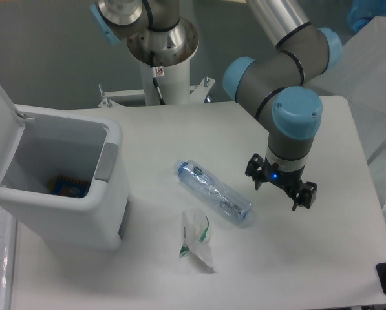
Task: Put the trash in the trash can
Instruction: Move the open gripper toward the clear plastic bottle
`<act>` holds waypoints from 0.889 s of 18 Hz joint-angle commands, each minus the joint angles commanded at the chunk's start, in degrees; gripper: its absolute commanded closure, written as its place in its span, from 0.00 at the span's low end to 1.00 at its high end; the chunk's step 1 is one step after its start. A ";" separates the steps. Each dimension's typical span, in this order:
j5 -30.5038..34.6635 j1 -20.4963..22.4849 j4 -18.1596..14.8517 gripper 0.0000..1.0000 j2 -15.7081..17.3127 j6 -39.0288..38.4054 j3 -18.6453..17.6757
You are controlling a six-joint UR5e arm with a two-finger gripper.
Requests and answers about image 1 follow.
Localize crumpled white green wrapper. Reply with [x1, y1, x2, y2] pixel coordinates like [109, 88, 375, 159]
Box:
[179, 209, 214, 268]

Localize white pedestal base frame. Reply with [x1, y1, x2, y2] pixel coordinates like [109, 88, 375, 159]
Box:
[98, 76, 216, 109]

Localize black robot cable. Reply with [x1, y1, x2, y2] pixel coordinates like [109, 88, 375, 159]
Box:
[149, 50, 166, 106]

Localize translucent plastic box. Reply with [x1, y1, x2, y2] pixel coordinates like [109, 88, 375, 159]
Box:
[309, 17, 386, 210]

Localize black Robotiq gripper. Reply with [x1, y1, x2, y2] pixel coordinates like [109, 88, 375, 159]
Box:
[245, 153, 317, 211]

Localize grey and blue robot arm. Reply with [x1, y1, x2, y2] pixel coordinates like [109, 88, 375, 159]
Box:
[90, 1, 342, 208]

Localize crushed clear plastic bottle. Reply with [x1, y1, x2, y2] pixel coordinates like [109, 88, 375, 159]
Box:
[174, 160, 255, 227]

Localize blue plastic bag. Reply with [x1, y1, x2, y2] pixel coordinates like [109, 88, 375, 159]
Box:
[347, 0, 386, 33]

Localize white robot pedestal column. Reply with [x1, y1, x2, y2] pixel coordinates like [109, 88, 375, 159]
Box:
[126, 15, 200, 106]

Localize blue orange snack packet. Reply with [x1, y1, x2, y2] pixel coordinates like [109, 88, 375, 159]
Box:
[48, 175, 91, 198]

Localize white trash can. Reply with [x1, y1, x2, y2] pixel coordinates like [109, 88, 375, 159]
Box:
[0, 105, 129, 250]

